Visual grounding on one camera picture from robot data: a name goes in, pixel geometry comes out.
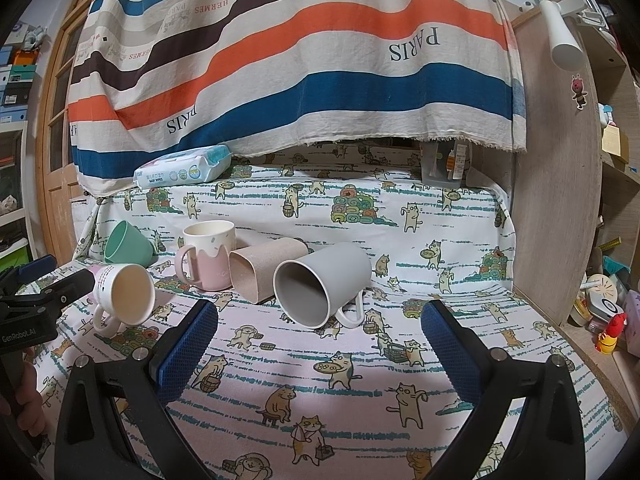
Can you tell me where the white mug with pink text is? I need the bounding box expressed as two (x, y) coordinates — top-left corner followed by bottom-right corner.
(92, 263), (155, 338)

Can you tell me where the striped Paris cloth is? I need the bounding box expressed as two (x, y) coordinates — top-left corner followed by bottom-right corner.
(67, 0), (526, 196)

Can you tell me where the grey storage box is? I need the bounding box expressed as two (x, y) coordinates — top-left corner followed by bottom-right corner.
(420, 140), (471, 188)

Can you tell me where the green plastic cup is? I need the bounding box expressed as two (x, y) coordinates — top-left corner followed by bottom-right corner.
(104, 220), (154, 268)

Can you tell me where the wooden door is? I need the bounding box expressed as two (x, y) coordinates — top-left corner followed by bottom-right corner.
(36, 0), (92, 263)

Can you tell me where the beige square cup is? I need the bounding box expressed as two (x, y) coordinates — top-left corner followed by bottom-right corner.
(229, 237), (308, 304)

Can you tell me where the pink and cream mug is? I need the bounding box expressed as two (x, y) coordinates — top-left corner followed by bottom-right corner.
(175, 220), (236, 292)

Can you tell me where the red yellow toy figure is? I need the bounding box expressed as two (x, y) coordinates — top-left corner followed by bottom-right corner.
(596, 313), (627, 354)

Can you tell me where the wooden bed side panel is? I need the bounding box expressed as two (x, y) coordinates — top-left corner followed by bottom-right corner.
(512, 11), (602, 325)

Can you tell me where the wet wipes pack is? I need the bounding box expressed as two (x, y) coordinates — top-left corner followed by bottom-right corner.
(134, 145), (232, 190)

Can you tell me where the cat print bed sheet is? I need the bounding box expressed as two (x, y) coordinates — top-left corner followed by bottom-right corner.
(34, 146), (626, 479)

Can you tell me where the grey mug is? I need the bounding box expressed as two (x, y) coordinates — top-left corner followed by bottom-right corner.
(273, 243), (372, 330)

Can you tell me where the person's left hand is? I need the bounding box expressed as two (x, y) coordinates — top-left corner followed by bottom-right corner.
(15, 361), (47, 437)

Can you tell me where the cartoon sticker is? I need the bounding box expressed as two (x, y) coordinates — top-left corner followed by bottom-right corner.
(570, 75), (588, 110)

